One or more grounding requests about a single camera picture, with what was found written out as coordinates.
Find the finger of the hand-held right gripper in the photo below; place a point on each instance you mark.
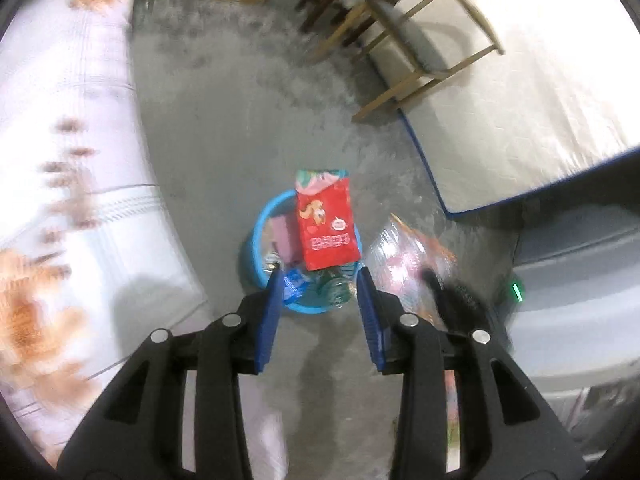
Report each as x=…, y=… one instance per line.
x=435, y=295

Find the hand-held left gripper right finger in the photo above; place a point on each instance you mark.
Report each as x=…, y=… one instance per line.
x=372, y=320

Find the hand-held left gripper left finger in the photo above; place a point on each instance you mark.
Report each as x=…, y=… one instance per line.
x=267, y=320

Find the blue white toothpaste box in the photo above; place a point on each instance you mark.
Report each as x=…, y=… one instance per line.
x=295, y=285

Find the green plastic bottle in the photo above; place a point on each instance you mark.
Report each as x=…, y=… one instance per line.
x=335, y=290

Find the shiny red plastic packet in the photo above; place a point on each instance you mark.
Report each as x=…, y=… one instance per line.
x=400, y=260

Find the blue plastic waste basket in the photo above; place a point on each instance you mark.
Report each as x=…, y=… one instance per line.
x=260, y=240

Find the red snack bag green top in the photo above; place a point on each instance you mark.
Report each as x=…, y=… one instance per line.
x=327, y=225

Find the white mattress blue border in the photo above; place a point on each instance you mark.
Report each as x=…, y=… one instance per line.
x=540, y=85

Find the wooden chair dark seat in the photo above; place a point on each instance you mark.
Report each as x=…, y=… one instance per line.
x=425, y=45

